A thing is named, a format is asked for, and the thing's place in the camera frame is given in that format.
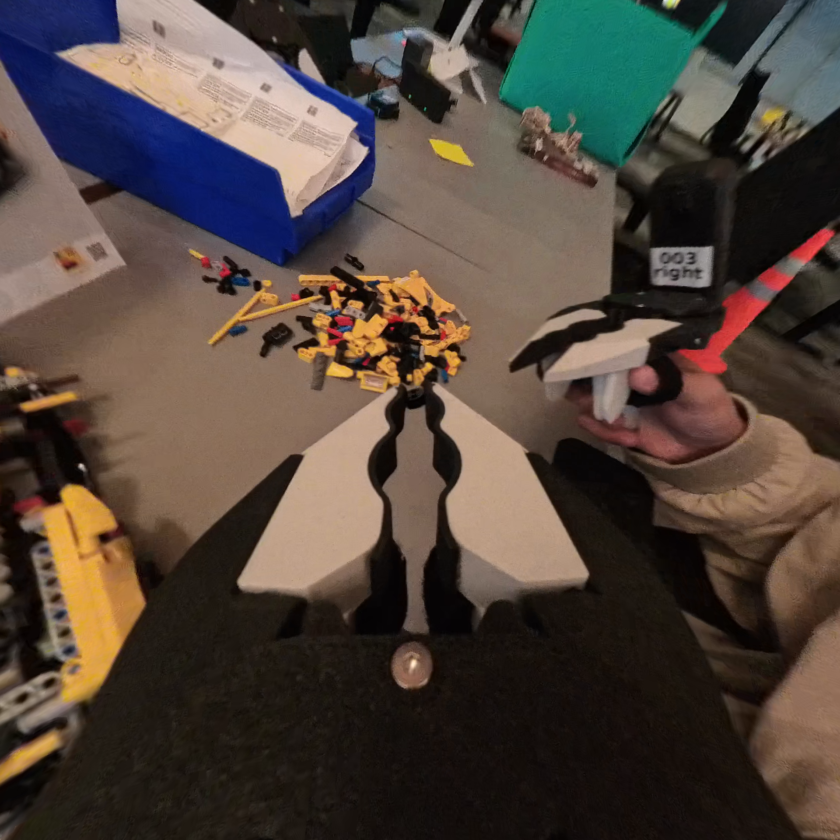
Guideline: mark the small black brick piece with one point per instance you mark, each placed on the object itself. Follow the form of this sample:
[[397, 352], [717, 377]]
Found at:
[[354, 262]]

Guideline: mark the white paper sheets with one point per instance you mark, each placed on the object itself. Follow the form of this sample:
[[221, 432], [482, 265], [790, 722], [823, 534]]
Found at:
[[262, 118]]

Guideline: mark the grey desk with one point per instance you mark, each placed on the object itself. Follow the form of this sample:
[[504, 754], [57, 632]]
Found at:
[[197, 407]]

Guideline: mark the yellow flat brick piece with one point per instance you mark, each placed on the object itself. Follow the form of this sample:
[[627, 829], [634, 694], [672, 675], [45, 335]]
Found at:
[[451, 152]]

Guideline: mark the person's right forearm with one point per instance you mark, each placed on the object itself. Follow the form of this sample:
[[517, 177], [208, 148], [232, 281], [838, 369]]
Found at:
[[754, 512]]

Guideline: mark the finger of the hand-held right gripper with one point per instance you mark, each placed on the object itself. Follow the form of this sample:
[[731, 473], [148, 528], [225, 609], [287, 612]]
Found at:
[[558, 334], [610, 348]]

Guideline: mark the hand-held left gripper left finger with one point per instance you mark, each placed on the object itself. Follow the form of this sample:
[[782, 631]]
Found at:
[[315, 525]]

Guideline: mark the black electronic box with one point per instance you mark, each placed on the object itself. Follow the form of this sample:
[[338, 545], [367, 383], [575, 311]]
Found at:
[[426, 85]]

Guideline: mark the long yellow brick axle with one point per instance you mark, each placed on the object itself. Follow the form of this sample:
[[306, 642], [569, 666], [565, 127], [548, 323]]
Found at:
[[233, 320], [282, 308]]

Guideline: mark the orange traffic cone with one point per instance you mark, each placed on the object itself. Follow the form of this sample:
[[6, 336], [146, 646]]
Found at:
[[754, 302]]

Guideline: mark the blue plastic bin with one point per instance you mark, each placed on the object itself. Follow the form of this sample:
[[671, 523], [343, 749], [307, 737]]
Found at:
[[164, 164]]

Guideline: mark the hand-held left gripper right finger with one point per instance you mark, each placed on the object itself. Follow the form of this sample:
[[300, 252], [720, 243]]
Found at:
[[518, 525]]

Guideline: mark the teal object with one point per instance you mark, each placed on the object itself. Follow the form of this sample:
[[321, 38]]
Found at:
[[590, 79]]

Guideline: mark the small black brick connector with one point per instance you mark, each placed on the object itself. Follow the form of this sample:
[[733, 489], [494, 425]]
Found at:
[[413, 397]]

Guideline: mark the brown wooden model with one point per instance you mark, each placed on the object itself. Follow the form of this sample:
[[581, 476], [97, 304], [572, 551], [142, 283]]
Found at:
[[558, 148]]

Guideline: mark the person's right hand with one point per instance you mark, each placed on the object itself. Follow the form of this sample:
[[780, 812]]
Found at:
[[695, 420]]

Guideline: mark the pile of toy bricks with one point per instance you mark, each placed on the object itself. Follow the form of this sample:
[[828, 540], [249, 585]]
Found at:
[[380, 328]]

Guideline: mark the cluster of small coloured pins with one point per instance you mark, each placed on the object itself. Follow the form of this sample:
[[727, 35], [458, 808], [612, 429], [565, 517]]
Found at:
[[226, 272]]

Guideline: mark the yellow toy brick car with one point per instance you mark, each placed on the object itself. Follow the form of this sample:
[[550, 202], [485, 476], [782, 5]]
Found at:
[[85, 577]]

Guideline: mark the white instruction booklet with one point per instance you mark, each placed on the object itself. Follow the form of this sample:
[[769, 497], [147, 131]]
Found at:
[[39, 229]]

